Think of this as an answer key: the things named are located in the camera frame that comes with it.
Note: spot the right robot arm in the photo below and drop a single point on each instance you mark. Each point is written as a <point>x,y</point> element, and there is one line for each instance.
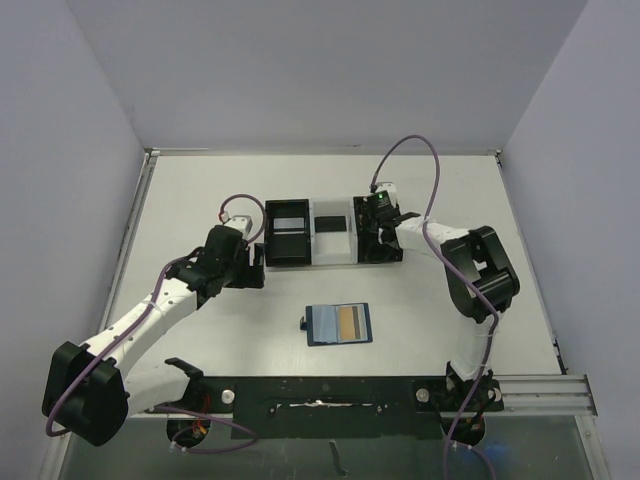
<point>481,279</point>

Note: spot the black bin with silver card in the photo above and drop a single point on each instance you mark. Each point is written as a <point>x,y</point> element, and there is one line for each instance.
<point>287,248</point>

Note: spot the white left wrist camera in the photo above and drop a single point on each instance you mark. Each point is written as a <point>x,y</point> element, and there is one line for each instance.
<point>241,223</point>

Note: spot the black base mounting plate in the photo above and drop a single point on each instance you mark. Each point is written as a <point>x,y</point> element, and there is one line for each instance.
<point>313,408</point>

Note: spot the black bin with gold card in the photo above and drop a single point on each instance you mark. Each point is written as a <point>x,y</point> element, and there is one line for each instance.
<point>372,255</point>

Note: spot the gold striped card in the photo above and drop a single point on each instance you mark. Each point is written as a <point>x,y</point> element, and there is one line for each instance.
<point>352,325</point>

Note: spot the black card from holder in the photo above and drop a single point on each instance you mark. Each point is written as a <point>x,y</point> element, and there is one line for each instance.
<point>330,224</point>

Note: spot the aluminium rail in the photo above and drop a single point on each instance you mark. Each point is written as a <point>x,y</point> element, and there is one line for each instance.
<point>141,192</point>
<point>529,394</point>

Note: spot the aluminium left side rail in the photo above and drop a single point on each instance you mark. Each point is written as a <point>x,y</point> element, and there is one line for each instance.
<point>141,192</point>

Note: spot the blue leather card holder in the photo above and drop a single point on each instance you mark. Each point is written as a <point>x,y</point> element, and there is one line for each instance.
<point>320,323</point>

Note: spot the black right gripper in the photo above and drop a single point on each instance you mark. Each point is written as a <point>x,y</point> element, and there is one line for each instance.
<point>375,232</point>

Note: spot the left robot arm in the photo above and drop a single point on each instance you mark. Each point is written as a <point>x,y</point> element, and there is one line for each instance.
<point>113,353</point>

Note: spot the silver credit card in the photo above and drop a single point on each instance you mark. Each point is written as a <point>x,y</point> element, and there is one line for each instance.
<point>289,223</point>

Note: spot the aluminium front rail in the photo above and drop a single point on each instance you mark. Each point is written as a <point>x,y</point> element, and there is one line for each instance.
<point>529,394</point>

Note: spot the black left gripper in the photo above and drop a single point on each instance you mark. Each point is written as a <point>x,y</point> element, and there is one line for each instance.
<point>255,266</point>

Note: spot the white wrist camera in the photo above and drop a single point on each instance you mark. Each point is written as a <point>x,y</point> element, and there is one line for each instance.
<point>241,223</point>
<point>389,188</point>

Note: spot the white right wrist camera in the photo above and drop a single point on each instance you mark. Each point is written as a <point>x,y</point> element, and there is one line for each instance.
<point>389,188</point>

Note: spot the white middle bin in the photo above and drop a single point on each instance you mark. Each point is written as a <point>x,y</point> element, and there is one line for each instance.
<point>333,249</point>

